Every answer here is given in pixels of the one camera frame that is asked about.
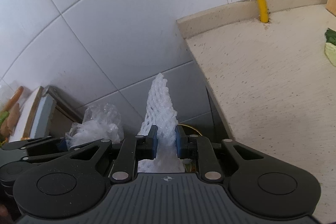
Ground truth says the gold rimmed bin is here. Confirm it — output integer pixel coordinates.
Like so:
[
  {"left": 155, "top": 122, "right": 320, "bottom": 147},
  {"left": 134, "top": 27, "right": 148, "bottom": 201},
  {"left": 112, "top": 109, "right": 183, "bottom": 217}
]
[{"left": 179, "top": 124, "right": 203, "bottom": 135}]

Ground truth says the white foam net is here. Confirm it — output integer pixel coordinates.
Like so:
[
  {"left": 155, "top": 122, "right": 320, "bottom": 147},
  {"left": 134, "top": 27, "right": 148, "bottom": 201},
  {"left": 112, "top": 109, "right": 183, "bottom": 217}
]
[{"left": 137, "top": 73, "right": 185, "bottom": 173}]

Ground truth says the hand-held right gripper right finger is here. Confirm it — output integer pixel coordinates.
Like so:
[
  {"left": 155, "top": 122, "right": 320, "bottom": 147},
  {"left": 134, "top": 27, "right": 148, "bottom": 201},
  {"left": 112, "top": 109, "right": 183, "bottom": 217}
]
[{"left": 175, "top": 125, "right": 267, "bottom": 183}]

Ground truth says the orange stick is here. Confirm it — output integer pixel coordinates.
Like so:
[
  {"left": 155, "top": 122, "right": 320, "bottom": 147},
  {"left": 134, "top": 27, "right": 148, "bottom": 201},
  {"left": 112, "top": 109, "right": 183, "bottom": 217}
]
[{"left": 1, "top": 86, "right": 24, "bottom": 113}]

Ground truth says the small dark green leaf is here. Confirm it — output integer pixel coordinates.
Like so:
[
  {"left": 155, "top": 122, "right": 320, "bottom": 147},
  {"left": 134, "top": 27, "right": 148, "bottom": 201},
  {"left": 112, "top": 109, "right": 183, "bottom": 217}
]
[{"left": 325, "top": 28, "right": 336, "bottom": 45}]

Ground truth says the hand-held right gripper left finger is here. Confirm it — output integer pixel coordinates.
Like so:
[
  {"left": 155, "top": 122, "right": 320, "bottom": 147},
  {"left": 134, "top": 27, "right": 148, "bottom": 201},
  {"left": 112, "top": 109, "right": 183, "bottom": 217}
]
[{"left": 63, "top": 125, "right": 158, "bottom": 183}]

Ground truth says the clear plastic bag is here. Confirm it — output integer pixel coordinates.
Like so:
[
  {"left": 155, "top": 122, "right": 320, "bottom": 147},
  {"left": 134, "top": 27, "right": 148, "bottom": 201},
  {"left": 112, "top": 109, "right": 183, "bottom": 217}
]
[{"left": 65, "top": 103, "right": 124, "bottom": 148}]

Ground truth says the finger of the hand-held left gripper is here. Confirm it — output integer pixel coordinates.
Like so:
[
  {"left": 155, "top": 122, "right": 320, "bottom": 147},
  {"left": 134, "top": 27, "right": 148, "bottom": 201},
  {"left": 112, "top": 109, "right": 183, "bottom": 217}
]
[
  {"left": 20, "top": 136, "right": 67, "bottom": 151},
  {"left": 21, "top": 147, "right": 82, "bottom": 162}
]

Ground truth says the pale cabbage piece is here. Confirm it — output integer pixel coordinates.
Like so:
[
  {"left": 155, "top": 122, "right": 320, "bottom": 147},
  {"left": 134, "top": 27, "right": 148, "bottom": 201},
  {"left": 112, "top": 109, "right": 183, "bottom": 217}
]
[{"left": 324, "top": 42, "right": 336, "bottom": 67}]

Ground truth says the grey flat board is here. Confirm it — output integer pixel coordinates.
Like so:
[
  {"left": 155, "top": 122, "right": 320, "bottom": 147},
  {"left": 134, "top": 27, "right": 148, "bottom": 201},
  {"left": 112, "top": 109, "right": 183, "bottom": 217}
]
[{"left": 25, "top": 86, "right": 57, "bottom": 138}]

